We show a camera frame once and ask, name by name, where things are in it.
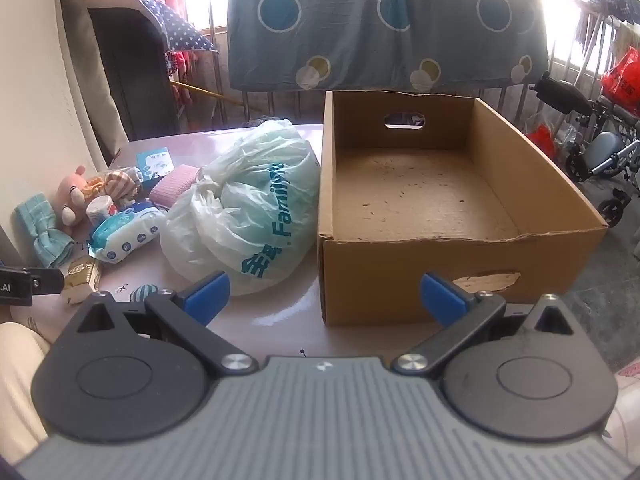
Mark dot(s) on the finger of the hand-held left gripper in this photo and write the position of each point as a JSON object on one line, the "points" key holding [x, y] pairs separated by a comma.
{"points": [[47, 282]]}

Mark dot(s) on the small gold box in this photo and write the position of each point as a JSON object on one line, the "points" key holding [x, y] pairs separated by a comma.
{"points": [[80, 275]]}

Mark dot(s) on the pink plush toy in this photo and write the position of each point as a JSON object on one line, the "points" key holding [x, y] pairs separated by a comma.
{"points": [[70, 195]]}

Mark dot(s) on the small white red cup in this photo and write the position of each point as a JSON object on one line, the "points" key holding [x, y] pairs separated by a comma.
{"points": [[100, 220]]}

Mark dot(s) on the white plastic bag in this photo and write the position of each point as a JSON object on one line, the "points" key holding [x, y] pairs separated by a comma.
{"points": [[240, 210]]}

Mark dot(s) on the dark plaid hanging clothes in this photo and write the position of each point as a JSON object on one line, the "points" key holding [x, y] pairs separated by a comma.
{"points": [[610, 5]]}

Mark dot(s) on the white blue tissue packet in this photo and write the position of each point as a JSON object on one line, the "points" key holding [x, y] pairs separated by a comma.
{"points": [[155, 162]]}

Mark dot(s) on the small striped ball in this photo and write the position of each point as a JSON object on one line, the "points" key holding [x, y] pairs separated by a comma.
{"points": [[145, 292]]}

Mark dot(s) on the blue circle-print blanket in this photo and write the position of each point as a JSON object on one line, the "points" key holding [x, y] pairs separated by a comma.
{"points": [[350, 35]]}

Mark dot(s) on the pink cloth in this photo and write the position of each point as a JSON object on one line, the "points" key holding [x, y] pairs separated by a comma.
{"points": [[172, 185]]}

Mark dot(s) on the dark furniture panel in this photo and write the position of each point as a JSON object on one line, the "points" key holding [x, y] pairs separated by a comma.
{"points": [[130, 75]]}

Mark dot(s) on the black wheelchair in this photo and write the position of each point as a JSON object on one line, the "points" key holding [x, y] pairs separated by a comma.
{"points": [[600, 145]]}

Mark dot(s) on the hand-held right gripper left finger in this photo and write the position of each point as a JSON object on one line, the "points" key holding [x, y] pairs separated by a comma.
{"points": [[207, 292]]}

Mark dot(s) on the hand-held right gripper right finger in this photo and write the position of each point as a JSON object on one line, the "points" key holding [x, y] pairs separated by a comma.
{"points": [[440, 295]]}

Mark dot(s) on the red hanging clothes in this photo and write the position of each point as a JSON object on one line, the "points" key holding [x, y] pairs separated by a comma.
{"points": [[180, 67]]}

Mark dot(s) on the blue white wet wipes pack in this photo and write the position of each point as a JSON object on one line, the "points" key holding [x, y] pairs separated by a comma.
{"points": [[125, 235]]}

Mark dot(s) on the teal towel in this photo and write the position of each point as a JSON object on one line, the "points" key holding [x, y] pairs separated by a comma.
{"points": [[42, 232]]}

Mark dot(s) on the orange striped towel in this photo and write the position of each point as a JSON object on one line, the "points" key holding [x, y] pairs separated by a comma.
{"points": [[117, 185]]}

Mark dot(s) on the blue star-print cloth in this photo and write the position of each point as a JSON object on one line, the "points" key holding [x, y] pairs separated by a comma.
{"points": [[180, 30]]}

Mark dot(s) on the yellow pole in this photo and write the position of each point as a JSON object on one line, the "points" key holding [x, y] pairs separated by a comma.
{"points": [[205, 92]]}

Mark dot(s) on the red plastic bag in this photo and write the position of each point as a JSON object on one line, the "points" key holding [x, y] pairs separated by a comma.
{"points": [[625, 80], [542, 140]]}

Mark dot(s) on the brown cardboard box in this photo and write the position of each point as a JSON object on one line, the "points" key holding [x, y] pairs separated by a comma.
{"points": [[400, 285]]}

